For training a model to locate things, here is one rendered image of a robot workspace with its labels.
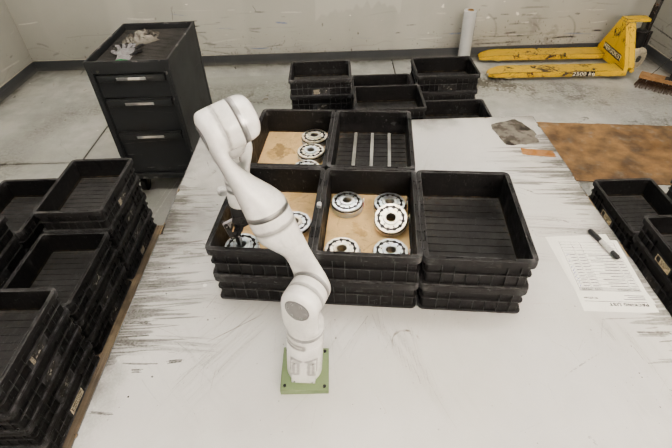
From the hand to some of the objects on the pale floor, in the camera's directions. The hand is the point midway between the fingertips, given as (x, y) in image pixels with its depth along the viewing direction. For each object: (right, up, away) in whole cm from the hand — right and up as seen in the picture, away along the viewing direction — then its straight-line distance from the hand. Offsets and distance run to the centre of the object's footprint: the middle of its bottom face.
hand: (249, 236), depth 136 cm
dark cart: (-82, +32, +182) cm, 202 cm away
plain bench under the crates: (+44, -56, +68) cm, 99 cm away
